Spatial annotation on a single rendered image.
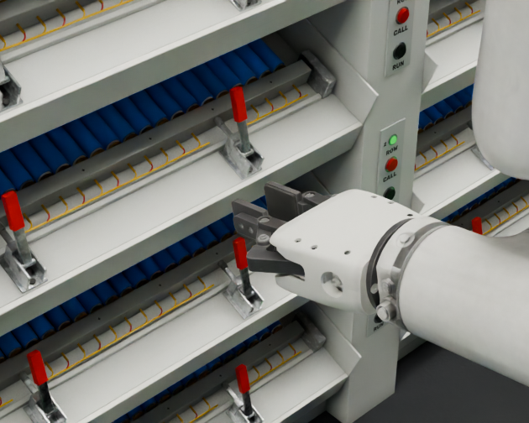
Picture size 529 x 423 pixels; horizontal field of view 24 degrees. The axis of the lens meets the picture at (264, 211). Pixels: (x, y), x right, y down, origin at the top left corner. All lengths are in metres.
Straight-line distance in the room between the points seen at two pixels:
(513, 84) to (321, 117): 0.65
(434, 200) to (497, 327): 0.77
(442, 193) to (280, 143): 0.34
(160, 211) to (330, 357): 0.46
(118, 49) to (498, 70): 0.46
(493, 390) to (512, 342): 0.94
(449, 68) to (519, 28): 0.77
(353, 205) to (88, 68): 0.27
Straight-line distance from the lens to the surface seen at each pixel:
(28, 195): 1.17
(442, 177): 1.59
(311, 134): 1.32
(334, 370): 1.59
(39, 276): 1.14
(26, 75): 1.06
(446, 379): 1.74
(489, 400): 1.72
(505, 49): 0.71
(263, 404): 1.54
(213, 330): 1.36
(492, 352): 0.82
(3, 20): 1.06
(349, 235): 0.91
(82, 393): 1.30
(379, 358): 1.63
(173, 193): 1.23
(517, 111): 0.72
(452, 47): 1.49
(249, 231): 0.99
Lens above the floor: 1.21
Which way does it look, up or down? 37 degrees down
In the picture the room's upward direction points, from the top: straight up
